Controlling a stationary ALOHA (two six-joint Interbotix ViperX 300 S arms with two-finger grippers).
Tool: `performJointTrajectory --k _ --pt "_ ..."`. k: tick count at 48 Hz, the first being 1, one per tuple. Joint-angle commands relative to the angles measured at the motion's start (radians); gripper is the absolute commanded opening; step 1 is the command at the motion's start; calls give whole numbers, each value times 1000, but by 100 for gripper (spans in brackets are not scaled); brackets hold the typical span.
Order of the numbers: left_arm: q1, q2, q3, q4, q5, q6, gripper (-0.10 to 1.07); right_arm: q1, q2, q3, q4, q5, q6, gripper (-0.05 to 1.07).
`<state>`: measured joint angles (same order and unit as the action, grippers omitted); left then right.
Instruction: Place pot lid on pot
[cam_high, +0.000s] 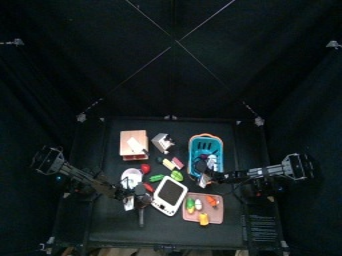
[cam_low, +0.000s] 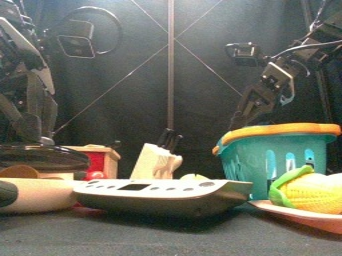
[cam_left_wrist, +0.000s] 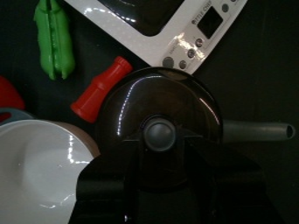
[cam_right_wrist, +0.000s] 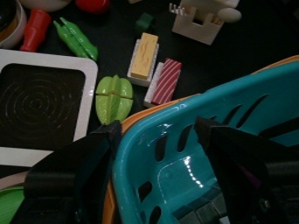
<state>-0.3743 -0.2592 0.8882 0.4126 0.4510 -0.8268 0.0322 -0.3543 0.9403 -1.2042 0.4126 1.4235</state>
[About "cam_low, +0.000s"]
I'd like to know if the white toy knife block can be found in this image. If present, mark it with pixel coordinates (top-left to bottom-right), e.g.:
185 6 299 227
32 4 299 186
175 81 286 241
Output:
128 127 184 181

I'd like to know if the pink cutting board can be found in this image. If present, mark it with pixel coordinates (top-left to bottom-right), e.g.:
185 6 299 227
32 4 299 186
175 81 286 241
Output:
247 199 342 235

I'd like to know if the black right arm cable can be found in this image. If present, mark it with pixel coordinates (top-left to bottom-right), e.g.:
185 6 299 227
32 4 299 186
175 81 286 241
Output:
270 39 342 61

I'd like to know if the red toy tomato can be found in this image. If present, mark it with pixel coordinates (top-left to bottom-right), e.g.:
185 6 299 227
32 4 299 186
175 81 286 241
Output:
81 170 108 182

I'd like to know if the white kitchen scale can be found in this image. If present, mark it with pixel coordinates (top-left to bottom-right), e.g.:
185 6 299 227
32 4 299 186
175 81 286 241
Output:
72 177 254 218

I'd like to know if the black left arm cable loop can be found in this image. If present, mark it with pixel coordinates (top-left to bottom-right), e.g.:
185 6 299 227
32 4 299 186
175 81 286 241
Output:
65 5 124 56

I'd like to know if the pink rectangular box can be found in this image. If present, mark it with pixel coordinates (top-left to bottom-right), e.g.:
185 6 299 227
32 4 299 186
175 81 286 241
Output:
60 143 123 180

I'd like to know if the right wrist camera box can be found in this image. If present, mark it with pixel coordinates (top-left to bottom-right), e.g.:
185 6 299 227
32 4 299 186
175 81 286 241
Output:
223 41 264 68

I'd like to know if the knitted toy corn cob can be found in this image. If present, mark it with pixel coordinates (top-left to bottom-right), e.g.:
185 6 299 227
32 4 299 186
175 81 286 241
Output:
267 164 342 215

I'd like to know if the teal basket with orange rim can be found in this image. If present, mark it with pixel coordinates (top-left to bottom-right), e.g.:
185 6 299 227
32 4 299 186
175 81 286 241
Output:
211 122 342 201

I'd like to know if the thin diagonal frame wire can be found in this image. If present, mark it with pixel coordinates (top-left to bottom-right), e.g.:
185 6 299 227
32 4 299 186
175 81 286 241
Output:
52 0 224 135
128 0 244 97

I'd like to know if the grey metal frame pole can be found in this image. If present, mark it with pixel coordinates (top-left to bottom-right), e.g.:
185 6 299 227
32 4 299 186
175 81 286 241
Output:
165 0 176 131

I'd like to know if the lime green toy fruit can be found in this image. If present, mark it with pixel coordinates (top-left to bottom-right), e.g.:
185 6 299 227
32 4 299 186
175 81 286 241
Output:
179 172 211 181

